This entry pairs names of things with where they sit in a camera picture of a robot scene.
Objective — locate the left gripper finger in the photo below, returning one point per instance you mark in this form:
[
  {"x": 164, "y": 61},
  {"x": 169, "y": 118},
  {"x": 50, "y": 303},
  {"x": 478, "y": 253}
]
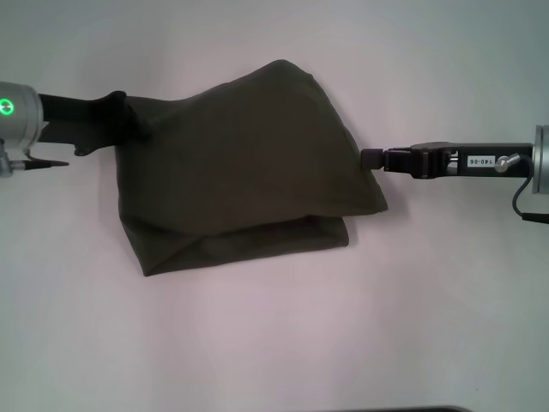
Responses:
[{"x": 139, "y": 122}]

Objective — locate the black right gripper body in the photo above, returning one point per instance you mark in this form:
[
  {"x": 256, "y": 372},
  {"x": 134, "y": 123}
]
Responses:
[{"x": 480, "y": 161}]

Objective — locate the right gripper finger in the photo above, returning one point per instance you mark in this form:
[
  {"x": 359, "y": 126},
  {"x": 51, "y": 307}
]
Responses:
[{"x": 372, "y": 159}]

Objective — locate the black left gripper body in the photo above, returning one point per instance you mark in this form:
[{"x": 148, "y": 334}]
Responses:
[{"x": 81, "y": 111}]

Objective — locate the dark green t-shirt pink print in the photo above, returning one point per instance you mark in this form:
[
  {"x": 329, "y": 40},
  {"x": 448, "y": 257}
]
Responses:
[{"x": 240, "y": 171}]

